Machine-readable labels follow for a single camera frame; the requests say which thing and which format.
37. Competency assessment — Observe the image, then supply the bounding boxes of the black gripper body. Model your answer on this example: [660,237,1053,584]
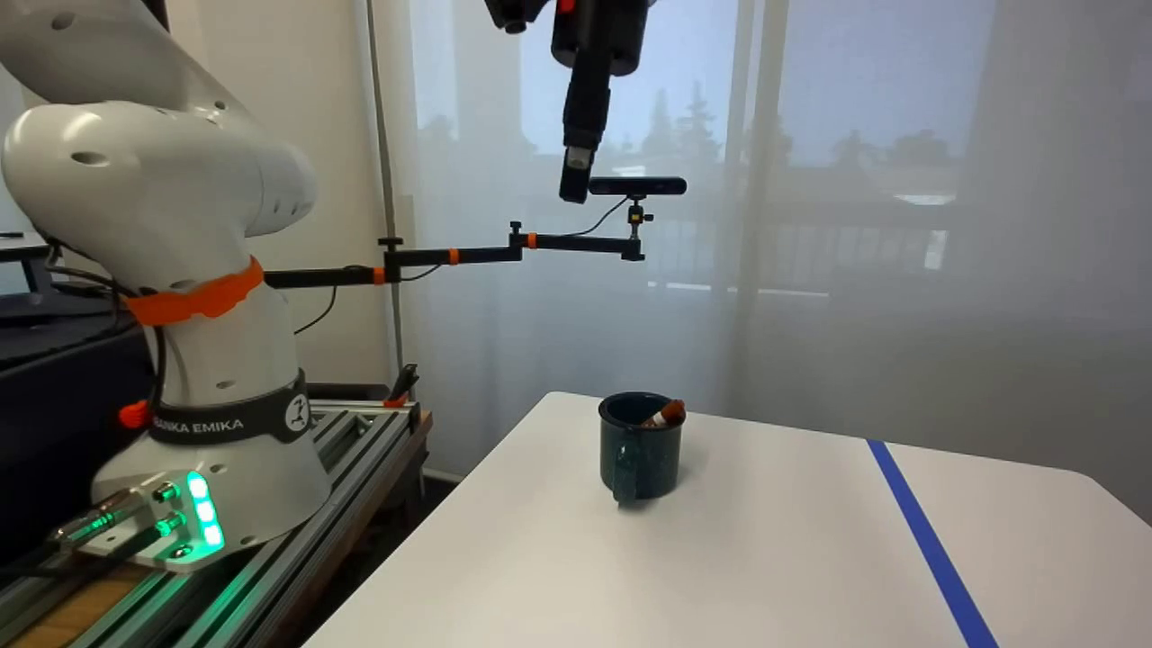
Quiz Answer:
[559,58,617,156]

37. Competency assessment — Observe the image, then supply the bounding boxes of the orange white marker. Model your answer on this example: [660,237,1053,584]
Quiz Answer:
[642,400,691,436]

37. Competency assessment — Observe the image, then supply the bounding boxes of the black boom arm orange joints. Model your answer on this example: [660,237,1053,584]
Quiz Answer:
[263,202,653,294]

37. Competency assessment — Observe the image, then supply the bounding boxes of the dark green mug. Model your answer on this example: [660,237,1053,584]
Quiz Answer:
[594,388,687,509]

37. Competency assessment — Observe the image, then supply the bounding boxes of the thin metal vertical pole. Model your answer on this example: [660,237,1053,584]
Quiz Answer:
[360,0,409,405]

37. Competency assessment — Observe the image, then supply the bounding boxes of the white sheer curtain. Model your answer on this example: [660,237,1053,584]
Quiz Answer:
[393,0,1152,509]

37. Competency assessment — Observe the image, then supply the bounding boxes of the blue tape strip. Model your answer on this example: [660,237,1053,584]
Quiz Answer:
[864,436,1001,648]

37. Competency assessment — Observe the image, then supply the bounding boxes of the black side desk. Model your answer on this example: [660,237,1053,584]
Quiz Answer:
[0,230,160,570]

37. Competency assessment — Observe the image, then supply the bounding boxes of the black stereo camera bar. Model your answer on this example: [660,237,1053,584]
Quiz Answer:
[587,173,691,202]

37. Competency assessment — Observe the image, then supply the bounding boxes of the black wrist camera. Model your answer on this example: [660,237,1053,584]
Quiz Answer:
[484,0,539,36]

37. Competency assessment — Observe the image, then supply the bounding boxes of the black thin cable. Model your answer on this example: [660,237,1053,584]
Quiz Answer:
[292,280,347,344]

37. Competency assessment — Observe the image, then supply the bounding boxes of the aluminium rail base frame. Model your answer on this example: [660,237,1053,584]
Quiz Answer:
[0,400,435,648]

